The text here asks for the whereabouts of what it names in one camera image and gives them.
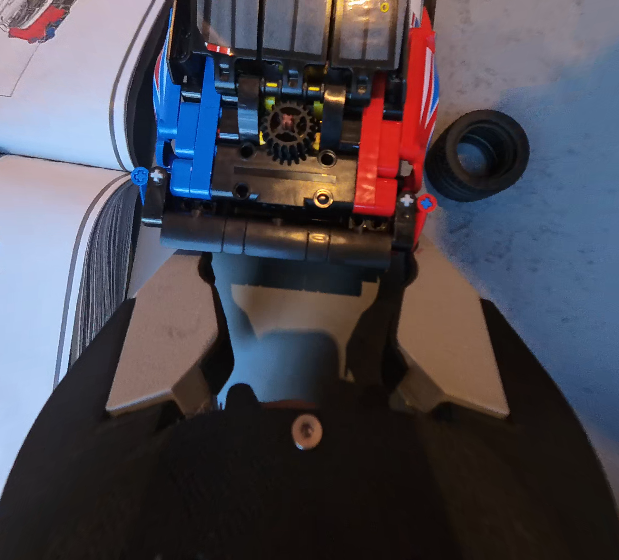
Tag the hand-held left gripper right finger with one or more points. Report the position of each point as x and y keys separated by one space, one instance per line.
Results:
x=449 y=342

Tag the toy brick race car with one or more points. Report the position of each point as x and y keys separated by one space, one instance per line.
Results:
x=290 y=158

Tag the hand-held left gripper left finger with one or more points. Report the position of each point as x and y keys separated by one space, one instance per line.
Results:
x=164 y=342

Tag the small black rubber tyre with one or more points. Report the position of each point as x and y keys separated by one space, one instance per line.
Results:
x=445 y=168

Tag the instruction booklet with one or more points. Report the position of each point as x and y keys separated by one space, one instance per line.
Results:
x=48 y=110

